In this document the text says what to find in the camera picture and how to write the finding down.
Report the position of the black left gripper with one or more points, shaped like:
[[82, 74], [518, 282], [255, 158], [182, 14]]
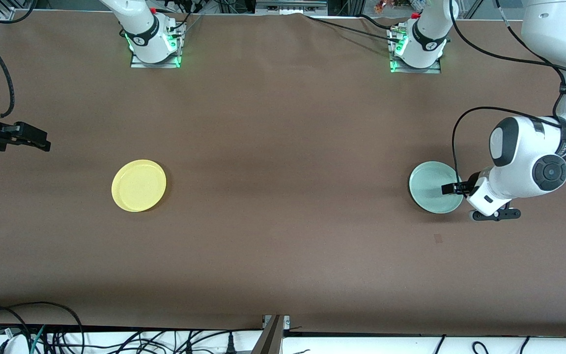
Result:
[[470, 187]]

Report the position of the light green round plate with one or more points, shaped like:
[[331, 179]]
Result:
[[428, 187]]

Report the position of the yellow round plate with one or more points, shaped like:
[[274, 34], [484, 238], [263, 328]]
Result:
[[138, 186]]

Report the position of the aluminium corner profile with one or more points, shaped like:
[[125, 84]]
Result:
[[5, 12]]

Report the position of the brown table cover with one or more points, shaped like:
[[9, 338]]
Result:
[[283, 246]]

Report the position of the colourful small items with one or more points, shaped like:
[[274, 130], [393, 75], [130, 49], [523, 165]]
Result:
[[386, 6]]

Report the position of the black power plug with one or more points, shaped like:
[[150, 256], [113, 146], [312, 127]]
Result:
[[231, 344]]

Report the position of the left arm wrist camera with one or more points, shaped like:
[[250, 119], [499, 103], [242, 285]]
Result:
[[487, 194]]

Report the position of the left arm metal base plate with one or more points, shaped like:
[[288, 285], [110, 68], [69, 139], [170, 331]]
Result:
[[430, 70]]

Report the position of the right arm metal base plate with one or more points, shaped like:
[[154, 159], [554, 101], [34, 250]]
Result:
[[138, 64]]

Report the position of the aluminium profile post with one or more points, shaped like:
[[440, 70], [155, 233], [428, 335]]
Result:
[[270, 339]]

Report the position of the aluminium frame rail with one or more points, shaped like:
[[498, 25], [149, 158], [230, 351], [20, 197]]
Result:
[[288, 6]]

